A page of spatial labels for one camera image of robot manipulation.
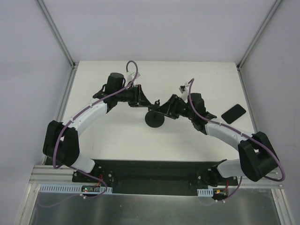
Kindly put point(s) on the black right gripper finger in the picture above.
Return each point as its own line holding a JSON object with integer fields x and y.
{"x": 169, "y": 104}
{"x": 166, "y": 114}

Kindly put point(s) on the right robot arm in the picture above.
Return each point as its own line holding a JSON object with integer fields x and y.
{"x": 257, "y": 157}

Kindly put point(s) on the white cable duct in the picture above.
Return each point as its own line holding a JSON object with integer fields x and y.
{"x": 205, "y": 192}
{"x": 74, "y": 189}

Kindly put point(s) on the white right cable duct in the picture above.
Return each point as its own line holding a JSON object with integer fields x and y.
{"x": 205, "y": 192}

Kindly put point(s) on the aluminium front frame rail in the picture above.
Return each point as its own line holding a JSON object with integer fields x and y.
{"x": 47, "y": 174}

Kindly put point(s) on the aluminium right corner post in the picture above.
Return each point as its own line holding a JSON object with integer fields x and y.
{"x": 259, "y": 33}

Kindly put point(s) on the black phone stand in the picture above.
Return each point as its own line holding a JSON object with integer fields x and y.
{"x": 152, "y": 118}

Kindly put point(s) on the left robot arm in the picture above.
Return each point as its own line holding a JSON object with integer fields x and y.
{"x": 62, "y": 138}

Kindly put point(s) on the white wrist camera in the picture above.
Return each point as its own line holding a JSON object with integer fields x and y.
{"x": 184, "y": 91}
{"x": 130, "y": 76}

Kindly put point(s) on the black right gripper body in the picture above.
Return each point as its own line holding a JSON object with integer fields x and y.
{"x": 175, "y": 106}

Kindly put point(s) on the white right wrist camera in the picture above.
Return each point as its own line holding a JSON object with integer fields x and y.
{"x": 184, "y": 91}

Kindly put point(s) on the aluminium corner post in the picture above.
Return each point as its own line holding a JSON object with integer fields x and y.
{"x": 259, "y": 33}
{"x": 55, "y": 32}

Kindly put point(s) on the white left cable duct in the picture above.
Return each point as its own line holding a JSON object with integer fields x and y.
{"x": 74, "y": 189}

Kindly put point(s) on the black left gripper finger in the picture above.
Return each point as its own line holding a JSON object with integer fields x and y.
{"x": 143, "y": 99}
{"x": 148, "y": 106}

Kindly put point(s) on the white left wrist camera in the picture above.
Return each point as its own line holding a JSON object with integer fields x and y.
{"x": 130, "y": 76}

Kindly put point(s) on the aluminium left corner post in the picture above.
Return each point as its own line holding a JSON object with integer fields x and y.
{"x": 55, "y": 32}

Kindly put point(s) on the black smartphone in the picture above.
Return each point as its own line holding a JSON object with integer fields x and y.
{"x": 233, "y": 114}

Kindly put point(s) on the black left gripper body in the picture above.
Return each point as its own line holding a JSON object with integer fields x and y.
{"x": 138, "y": 95}

